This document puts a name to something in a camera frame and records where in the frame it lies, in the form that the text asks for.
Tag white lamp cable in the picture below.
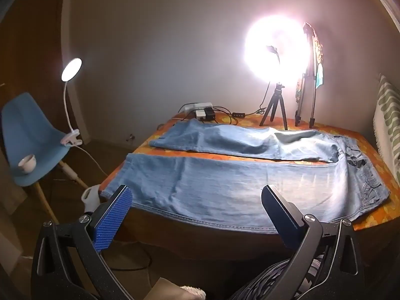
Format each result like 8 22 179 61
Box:
73 145 111 179

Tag brown wooden door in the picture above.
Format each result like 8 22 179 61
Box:
0 0 68 101

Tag orange floral tablecloth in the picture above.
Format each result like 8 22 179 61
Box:
100 112 400 235

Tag tall folded tripod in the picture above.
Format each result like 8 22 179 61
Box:
294 22 318 129

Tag beige fluffy slipper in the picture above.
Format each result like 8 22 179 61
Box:
179 284 207 300

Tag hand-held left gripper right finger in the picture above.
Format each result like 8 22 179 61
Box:
261 185 366 300

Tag light blue hanging cloth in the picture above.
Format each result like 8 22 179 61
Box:
315 64 325 89

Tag blue plastic chair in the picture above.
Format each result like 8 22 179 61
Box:
1 92 91 226

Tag black ring light cable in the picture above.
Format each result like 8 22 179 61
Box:
215 81 272 126

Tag white power strip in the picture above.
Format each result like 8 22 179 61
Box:
184 102 213 112

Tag white plastic jug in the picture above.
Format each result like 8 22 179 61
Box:
81 185 104 213

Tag green striped white cloth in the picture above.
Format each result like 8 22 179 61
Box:
373 74 400 182

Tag bright ring light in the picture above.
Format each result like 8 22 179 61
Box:
244 17 315 83

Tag person's patterned trousers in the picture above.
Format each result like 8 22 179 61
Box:
228 250 332 300

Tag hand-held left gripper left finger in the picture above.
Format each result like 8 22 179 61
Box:
30 185 133 300

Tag white clip-on desk lamp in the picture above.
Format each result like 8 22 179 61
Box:
60 57 84 147

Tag black floor cable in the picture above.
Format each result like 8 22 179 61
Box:
112 245 152 271

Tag white cup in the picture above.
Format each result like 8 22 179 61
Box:
18 154 37 174

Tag light blue denim pants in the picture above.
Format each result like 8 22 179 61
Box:
100 118 391 235

